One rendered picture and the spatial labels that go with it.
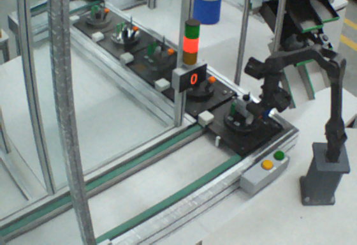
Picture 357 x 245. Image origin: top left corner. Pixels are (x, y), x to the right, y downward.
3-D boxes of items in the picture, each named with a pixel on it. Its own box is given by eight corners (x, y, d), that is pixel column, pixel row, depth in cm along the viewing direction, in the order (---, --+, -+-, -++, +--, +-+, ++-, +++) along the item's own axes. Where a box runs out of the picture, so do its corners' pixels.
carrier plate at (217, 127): (282, 129, 184) (283, 125, 182) (241, 157, 171) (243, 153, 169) (240, 98, 197) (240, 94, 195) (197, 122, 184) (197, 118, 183)
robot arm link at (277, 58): (345, 63, 140) (333, 34, 138) (338, 73, 135) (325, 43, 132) (283, 79, 162) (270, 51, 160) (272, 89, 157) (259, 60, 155)
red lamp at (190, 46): (201, 49, 157) (202, 37, 154) (190, 54, 154) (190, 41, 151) (190, 43, 160) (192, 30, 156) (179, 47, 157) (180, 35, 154)
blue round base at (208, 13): (225, 20, 265) (227, -1, 256) (205, 27, 257) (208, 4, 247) (206, 9, 274) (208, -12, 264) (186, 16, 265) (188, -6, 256)
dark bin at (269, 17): (315, 60, 181) (322, 51, 175) (294, 67, 176) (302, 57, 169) (280, 7, 190) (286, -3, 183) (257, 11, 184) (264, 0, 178)
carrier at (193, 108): (237, 96, 198) (240, 71, 190) (194, 120, 185) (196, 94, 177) (197, 68, 211) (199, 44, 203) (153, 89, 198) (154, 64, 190)
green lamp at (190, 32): (202, 37, 154) (203, 24, 150) (190, 41, 151) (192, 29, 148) (192, 30, 156) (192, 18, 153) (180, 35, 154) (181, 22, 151)
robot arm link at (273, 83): (288, 71, 157) (266, 60, 161) (281, 78, 153) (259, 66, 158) (285, 87, 161) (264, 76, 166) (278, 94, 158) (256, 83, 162)
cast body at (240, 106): (253, 113, 178) (256, 98, 174) (246, 117, 176) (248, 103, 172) (238, 101, 183) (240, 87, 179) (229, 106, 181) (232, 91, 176)
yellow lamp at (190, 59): (200, 62, 160) (201, 50, 157) (189, 67, 157) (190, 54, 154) (190, 55, 163) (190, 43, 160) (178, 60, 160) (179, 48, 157)
